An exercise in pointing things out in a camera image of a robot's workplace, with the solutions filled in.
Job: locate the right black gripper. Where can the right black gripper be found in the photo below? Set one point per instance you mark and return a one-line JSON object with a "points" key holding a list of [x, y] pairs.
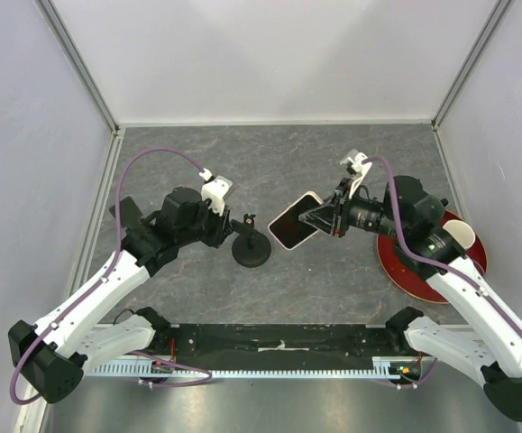
{"points": [[332, 217]]}

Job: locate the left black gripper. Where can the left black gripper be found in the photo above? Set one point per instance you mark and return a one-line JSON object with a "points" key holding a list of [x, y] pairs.
{"points": [[223, 227]]}

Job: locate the black phone stand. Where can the black phone stand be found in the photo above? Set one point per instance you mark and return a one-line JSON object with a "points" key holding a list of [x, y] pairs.
{"points": [[251, 248]]}

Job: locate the small black phone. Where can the small black phone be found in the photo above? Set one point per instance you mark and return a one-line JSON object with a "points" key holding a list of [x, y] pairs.
{"points": [[130, 214]]}

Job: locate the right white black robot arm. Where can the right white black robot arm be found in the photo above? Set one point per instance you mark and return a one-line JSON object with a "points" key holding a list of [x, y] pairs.
{"points": [[411, 216]]}

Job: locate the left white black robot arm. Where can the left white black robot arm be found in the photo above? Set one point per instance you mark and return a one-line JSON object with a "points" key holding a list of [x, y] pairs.
{"points": [[54, 353]]}

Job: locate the red round tray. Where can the red round tray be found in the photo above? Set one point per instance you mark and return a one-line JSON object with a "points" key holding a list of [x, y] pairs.
{"points": [[400, 270]]}

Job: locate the dark green cup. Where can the dark green cup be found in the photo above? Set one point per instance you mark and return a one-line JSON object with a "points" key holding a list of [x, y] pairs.
{"points": [[437, 207]]}

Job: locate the white blue mug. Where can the white blue mug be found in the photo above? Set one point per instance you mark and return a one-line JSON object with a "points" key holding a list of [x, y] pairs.
{"points": [[461, 232]]}

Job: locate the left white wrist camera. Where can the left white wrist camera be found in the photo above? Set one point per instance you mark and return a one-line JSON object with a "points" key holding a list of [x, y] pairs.
{"points": [[215, 190]]}

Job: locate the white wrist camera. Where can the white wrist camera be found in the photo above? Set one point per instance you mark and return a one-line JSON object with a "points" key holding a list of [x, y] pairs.
{"points": [[215, 190], [355, 164]]}

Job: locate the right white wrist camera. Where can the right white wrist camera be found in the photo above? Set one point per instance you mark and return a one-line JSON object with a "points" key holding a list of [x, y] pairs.
{"points": [[355, 164]]}

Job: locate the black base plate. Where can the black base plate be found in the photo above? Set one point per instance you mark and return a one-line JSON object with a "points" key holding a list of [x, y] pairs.
{"points": [[199, 339]]}

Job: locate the light blue cable duct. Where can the light blue cable duct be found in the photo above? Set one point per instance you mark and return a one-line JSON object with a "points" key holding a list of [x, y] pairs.
{"points": [[138, 367]]}

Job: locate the right aluminium frame post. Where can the right aluminium frame post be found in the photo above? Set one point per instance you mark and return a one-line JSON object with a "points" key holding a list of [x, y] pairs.
{"points": [[479, 46]]}

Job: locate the aluminium frame post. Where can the aluminium frame post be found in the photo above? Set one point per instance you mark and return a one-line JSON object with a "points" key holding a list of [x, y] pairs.
{"points": [[61, 32], [479, 46]]}

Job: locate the left aluminium frame post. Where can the left aluminium frame post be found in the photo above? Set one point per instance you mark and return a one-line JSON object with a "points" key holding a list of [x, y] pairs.
{"points": [[61, 32]]}

